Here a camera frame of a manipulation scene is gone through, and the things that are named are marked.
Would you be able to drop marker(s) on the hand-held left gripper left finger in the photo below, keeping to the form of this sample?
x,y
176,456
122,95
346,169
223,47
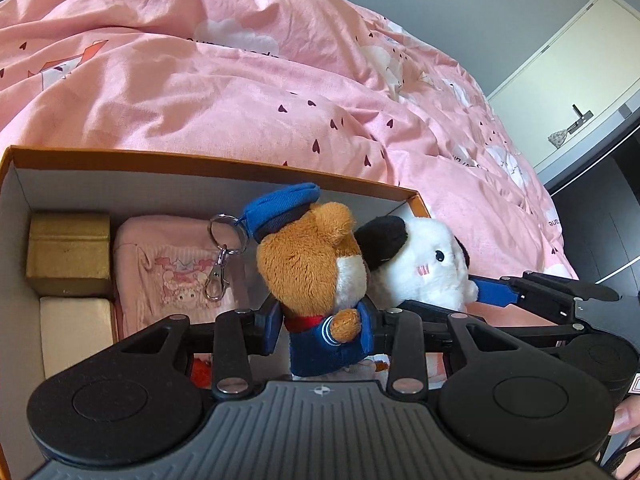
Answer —
x,y
275,332

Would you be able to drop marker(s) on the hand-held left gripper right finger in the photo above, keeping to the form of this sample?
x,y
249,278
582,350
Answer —
x,y
367,332

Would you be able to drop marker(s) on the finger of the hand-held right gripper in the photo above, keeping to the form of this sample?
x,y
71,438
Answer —
x,y
430,312
492,291

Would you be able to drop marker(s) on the white and black plush toy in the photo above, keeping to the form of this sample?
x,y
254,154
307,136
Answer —
x,y
425,265

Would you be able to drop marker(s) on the pink pouch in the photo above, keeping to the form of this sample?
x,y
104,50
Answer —
x,y
165,270

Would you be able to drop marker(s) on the orange cardboard box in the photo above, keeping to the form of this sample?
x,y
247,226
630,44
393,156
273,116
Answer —
x,y
150,180

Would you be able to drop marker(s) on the person's right hand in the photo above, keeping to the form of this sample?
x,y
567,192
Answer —
x,y
627,417

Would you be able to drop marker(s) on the red ornament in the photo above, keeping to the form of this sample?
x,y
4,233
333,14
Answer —
x,y
202,375

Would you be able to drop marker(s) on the black cabinet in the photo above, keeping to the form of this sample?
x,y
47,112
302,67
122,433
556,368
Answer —
x,y
600,220

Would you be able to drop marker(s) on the white glasses case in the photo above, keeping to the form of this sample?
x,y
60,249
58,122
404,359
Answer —
x,y
75,330

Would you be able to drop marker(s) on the gold box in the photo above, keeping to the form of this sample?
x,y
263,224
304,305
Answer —
x,y
67,255

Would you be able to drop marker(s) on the cream cupboard door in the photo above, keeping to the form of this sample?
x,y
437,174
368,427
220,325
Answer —
x,y
565,60

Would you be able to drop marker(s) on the pink printed blanket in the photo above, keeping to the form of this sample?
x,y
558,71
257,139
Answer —
x,y
250,75

